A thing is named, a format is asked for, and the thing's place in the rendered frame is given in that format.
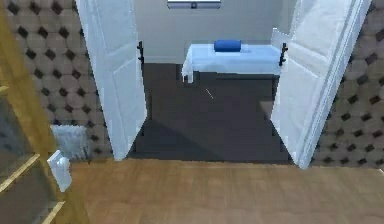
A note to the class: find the blue pillow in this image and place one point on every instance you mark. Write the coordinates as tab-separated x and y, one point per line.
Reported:
227	45

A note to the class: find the yellow wooden shelf unit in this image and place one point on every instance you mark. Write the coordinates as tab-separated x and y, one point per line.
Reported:
23	140

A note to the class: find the bed with pale blue sheet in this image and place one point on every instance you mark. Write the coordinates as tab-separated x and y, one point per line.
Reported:
230	60

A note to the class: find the white room door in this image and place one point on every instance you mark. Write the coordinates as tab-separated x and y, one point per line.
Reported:
113	66
313	76

